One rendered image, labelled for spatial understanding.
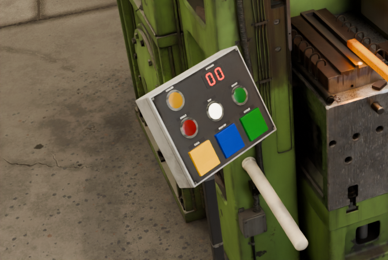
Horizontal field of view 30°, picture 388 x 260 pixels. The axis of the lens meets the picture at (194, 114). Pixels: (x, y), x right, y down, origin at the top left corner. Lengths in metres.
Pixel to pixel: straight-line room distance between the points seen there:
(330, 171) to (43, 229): 1.50
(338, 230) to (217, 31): 0.89
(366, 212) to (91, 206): 1.38
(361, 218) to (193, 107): 0.95
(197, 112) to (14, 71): 2.82
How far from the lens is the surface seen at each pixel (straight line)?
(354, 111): 2.39
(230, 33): 2.29
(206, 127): 2.02
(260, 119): 2.12
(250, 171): 2.53
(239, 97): 2.09
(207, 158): 2.00
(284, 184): 2.72
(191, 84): 2.01
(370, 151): 2.53
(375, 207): 2.71
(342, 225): 2.69
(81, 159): 3.79
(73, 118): 4.12
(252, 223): 2.70
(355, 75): 2.39
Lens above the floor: 2.25
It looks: 35 degrees down
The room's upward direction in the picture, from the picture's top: 8 degrees counter-clockwise
